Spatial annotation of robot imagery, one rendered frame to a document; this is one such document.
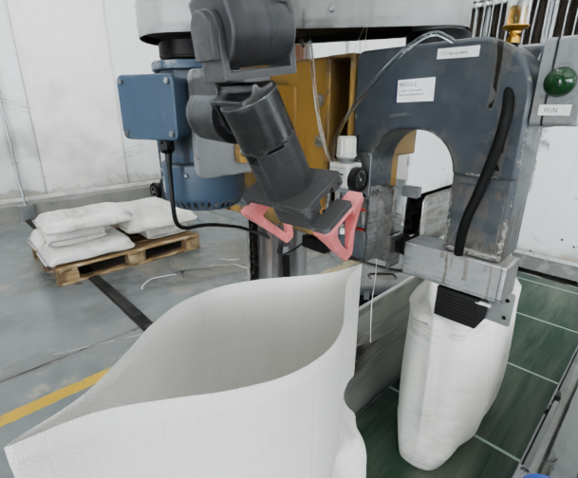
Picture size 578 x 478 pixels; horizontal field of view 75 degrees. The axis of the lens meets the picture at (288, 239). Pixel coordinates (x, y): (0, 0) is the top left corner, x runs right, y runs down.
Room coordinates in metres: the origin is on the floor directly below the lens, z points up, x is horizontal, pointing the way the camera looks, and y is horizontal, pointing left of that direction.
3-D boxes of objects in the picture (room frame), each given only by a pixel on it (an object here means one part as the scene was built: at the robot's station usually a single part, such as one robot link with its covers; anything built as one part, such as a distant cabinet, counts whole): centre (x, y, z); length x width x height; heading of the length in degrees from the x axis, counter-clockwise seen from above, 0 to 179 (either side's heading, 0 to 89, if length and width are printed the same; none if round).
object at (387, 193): (0.61, -0.16, 1.07); 0.03 x 0.01 x 0.13; 44
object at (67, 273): (3.23, 1.56, 0.07); 1.20 x 0.82 x 0.14; 134
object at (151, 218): (3.28, 1.20, 0.32); 0.66 x 0.43 x 0.15; 132
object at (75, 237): (2.98, 1.82, 0.32); 0.66 x 0.42 x 0.15; 38
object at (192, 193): (0.71, 0.16, 1.21); 0.15 x 0.15 x 0.25
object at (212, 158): (0.70, 0.05, 1.23); 0.28 x 0.07 x 0.16; 134
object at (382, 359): (1.14, -0.43, 0.53); 1.05 x 0.02 x 0.41; 134
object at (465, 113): (0.64, -0.30, 1.21); 0.30 x 0.25 x 0.30; 134
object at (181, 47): (0.71, 0.16, 1.35); 0.12 x 0.12 x 0.04
